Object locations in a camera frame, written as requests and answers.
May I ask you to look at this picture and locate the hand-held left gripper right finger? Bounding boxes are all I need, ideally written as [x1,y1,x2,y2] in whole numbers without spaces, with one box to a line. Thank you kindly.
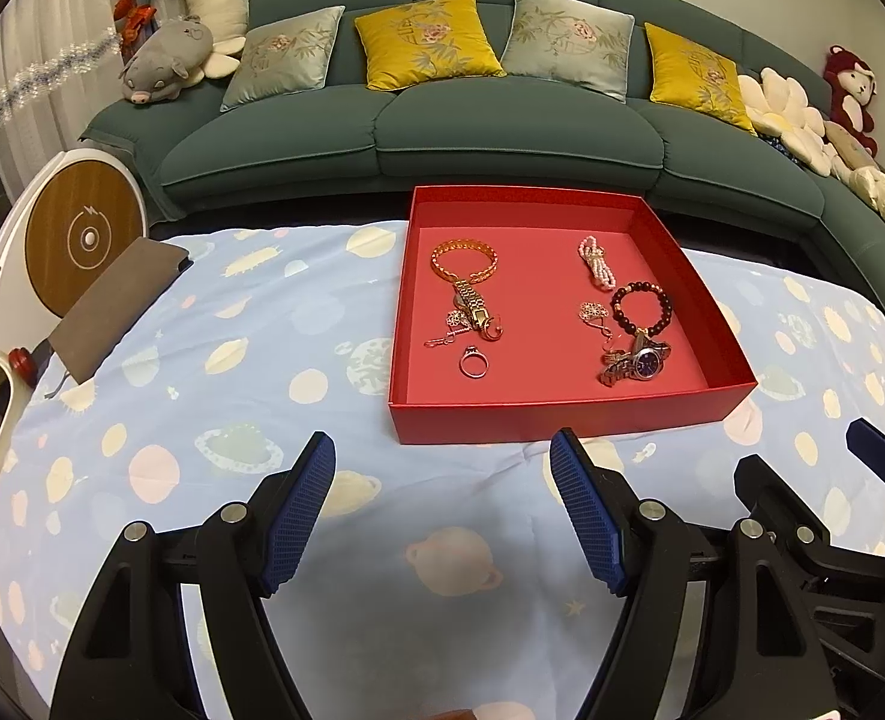
[548,429,844,720]

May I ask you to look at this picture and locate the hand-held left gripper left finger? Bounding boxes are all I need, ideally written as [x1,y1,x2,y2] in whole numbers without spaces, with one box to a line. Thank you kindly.
[48,431,338,720]

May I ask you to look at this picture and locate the red cardboard box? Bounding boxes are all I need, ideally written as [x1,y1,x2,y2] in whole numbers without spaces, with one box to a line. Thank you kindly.
[387,185,758,445]

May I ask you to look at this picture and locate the silver wristwatch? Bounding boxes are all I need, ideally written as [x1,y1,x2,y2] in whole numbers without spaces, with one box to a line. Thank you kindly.
[599,337,672,389]

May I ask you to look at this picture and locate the dark wooden bead bracelet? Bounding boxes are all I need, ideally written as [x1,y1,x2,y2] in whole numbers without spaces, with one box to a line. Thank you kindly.
[609,281,673,337]

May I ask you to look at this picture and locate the key pendant necklace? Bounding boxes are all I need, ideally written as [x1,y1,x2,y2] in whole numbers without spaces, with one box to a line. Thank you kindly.
[423,311,473,350]

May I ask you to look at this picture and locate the gold wristwatch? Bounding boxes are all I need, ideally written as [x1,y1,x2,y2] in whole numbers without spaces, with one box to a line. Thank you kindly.
[451,279,490,331]

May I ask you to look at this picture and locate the planet print blue sheet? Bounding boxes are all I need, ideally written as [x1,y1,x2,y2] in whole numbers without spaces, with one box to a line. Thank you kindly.
[0,221,885,720]

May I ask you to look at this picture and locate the brown pouch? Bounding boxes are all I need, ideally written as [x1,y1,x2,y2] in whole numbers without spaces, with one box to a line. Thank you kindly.
[46,236,192,385]

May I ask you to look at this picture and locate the small beige cushion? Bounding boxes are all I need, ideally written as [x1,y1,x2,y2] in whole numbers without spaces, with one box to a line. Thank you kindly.
[823,120,880,173]

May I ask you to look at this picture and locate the white flower-shaped cushion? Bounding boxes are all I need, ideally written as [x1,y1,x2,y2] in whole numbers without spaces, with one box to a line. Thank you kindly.
[738,66,837,177]

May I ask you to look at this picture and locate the white machine with wooden disc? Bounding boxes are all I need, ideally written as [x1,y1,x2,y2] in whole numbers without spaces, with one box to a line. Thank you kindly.
[0,148,151,361]

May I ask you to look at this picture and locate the red monkey plush toy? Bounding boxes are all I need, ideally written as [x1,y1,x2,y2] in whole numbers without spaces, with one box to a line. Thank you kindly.
[821,43,880,158]

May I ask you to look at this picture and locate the dark green sofa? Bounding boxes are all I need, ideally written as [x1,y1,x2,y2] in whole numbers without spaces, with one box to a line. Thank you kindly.
[74,0,885,271]

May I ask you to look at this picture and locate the yellow floral cushion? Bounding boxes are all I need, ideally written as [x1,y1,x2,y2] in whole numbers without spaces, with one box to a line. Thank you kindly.
[643,21,758,137]
[353,0,507,93]

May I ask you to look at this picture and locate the grey-green floral cushion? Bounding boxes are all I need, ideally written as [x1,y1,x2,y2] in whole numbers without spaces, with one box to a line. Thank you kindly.
[500,0,636,104]
[219,5,347,113]

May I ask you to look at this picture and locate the grey pig plush toy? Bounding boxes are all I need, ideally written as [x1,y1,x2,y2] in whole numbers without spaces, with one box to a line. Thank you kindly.
[118,15,216,107]

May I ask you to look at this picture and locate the white sheer curtain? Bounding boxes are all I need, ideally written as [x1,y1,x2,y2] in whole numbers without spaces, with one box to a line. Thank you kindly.
[0,0,151,203]

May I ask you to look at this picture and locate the red curtain tie bow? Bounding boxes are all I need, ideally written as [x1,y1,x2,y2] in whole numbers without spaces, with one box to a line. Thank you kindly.
[112,0,154,46]

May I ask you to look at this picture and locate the pearl bracelet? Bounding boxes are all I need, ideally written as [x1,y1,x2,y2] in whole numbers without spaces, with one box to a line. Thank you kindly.
[577,235,614,292]

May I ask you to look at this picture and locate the gold chain bracelet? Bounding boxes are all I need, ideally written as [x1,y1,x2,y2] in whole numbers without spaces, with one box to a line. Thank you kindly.
[430,238,499,284]

